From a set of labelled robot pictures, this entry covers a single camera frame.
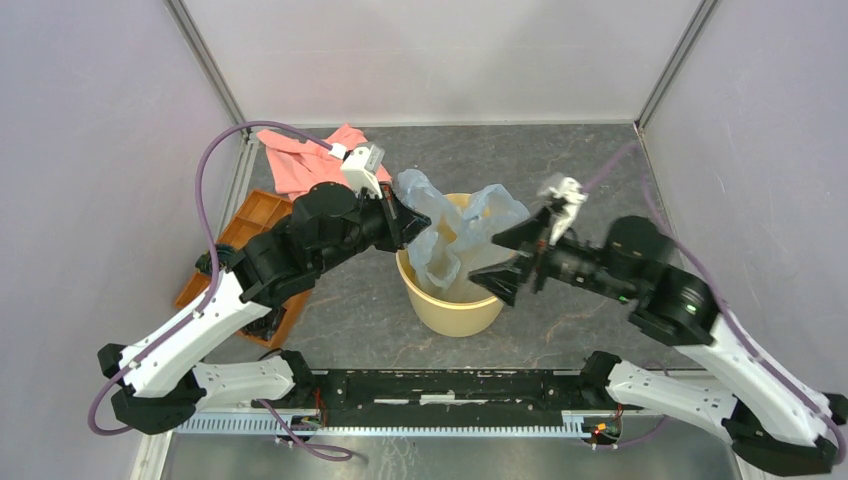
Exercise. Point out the blue plastic trash bag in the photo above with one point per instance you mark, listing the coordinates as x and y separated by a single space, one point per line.
459 237

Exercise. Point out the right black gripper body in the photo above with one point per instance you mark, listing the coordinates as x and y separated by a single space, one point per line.
576 262

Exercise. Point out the black bag roll lower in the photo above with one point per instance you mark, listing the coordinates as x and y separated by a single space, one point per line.
265 327

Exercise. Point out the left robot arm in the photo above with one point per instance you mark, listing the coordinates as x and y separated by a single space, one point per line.
161 381

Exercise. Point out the yellow trash bin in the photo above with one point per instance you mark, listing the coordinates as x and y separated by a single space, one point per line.
464 313

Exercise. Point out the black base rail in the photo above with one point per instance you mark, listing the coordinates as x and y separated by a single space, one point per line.
540 403

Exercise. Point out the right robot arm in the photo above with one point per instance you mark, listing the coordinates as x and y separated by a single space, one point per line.
768 417

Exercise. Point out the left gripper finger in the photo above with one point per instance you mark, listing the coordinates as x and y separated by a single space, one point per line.
401 213
409 228

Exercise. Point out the pink cloth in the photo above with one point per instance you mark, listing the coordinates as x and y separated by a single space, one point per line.
297 167

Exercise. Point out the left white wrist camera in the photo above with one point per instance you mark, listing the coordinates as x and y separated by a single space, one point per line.
359 167

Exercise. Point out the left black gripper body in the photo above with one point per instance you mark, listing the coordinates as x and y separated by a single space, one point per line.
377 223

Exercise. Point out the dark bag roll left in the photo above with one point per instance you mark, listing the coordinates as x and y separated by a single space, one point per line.
204 263

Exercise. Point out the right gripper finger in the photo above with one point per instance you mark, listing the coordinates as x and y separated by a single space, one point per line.
530 230
503 280

